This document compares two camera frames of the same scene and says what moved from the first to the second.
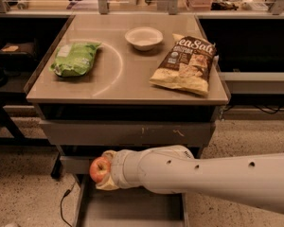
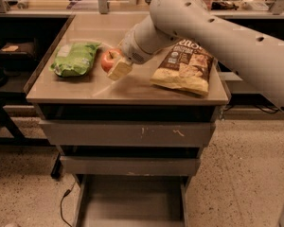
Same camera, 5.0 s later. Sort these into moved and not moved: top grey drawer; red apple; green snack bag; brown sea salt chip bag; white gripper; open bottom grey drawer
Moved: white gripper; red apple
Not moved: green snack bag; top grey drawer; open bottom grey drawer; brown sea salt chip bag
